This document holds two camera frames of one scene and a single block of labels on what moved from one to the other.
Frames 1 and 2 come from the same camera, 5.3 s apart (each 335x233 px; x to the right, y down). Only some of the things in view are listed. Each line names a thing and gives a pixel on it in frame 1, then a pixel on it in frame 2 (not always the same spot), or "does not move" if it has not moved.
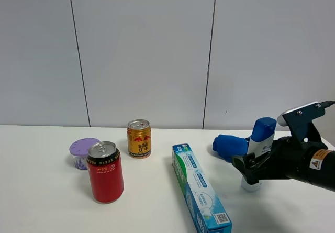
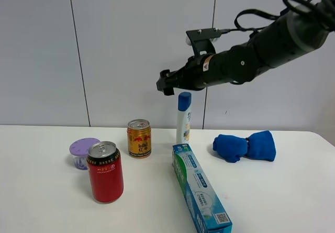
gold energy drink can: [139, 134] does not move
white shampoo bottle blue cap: [263, 131] to [183, 129]
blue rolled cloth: [227, 146] does not move
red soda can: [104, 166] does not move
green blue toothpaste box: [204, 200] does not move
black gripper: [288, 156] to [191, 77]
